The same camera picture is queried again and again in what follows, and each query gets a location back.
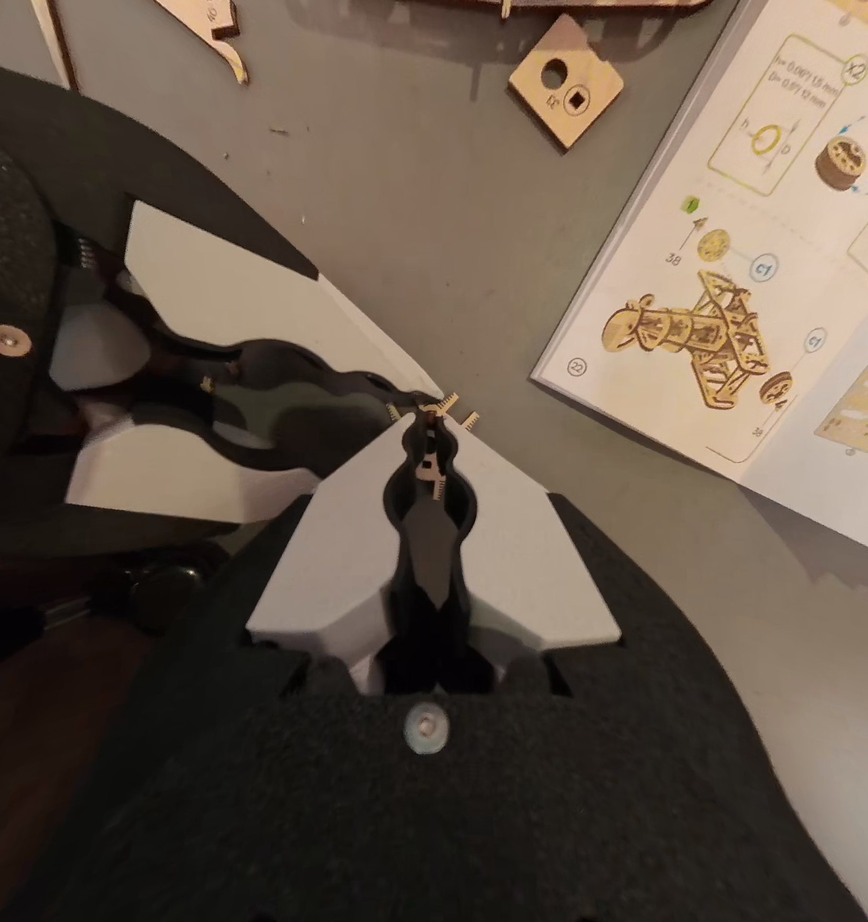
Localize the instruction booklet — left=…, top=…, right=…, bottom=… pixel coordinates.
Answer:
left=531, top=0, right=868, bottom=561

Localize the grey desk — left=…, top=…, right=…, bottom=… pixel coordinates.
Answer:
left=0, top=0, right=868, bottom=922

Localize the wooden mechanical model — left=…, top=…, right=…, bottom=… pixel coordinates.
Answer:
left=398, top=0, right=716, bottom=20

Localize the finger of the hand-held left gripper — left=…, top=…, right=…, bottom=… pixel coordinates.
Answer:
left=65, top=389, right=410, bottom=523
left=48, top=200, right=445, bottom=413

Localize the square wooden plate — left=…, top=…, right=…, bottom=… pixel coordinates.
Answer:
left=507, top=13, right=625, bottom=152

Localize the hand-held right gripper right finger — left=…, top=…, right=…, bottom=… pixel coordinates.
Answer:
left=440, top=424, right=623, bottom=694

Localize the curvy wooden offcut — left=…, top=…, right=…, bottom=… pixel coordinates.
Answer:
left=153, top=0, right=252, bottom=86

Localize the thin wooden sliver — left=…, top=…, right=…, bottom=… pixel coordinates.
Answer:
left=26, top=0, right=80, bottom=92

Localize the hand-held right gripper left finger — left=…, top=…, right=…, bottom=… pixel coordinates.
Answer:
left=246, top=420, right=436, bottom=697

